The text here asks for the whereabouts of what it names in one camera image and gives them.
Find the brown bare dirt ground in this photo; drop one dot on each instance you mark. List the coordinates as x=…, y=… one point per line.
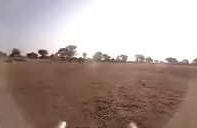
x=86, y=86

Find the row of trees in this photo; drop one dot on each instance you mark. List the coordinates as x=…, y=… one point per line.
x=67, y=51

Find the robot's own part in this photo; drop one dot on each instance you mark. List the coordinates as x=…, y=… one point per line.
x=132, y=125
x=62, y=125

